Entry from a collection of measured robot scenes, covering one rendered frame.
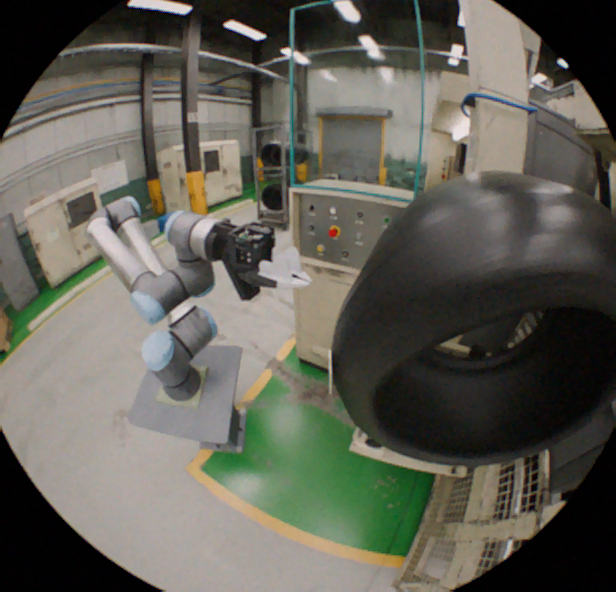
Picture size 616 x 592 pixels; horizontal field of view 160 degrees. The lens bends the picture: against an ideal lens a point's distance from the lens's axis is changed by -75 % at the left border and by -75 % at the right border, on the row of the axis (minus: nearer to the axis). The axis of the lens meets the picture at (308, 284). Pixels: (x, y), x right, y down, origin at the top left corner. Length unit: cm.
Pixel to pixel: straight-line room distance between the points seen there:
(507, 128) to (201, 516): 198
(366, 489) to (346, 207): 151
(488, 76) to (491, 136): 15
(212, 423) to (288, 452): 65
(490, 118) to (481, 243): 43
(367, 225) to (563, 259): 86
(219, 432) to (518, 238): 95
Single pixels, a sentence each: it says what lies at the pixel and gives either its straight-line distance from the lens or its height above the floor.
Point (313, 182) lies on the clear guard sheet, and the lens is 100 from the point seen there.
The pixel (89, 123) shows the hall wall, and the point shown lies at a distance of 818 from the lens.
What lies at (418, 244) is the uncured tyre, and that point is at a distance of 21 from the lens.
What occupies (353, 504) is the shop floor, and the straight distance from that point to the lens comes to 146.
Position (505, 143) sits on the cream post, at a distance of 59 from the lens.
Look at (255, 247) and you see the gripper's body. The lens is 37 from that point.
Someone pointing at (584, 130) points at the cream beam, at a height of 165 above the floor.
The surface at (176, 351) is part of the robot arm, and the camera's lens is 87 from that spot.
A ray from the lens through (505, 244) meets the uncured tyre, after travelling 19.
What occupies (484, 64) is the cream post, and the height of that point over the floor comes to 172.
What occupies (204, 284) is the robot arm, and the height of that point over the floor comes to 114.
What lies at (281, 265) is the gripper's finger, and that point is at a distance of 36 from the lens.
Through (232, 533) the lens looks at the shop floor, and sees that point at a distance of 152.
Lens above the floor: 144
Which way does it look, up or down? 34 degrees down
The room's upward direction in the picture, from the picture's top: straight up
